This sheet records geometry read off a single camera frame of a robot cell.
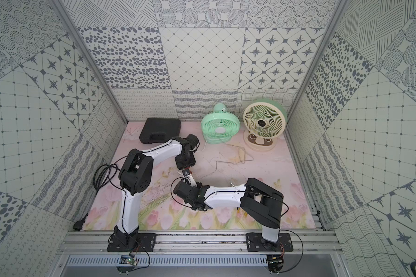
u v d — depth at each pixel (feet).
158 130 3.63
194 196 2.09
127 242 2.09
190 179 2.51
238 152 3.44
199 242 2.46
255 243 2.42
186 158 2.78
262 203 1.53
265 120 2.94
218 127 2.97
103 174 3.15
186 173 2.47
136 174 1.82
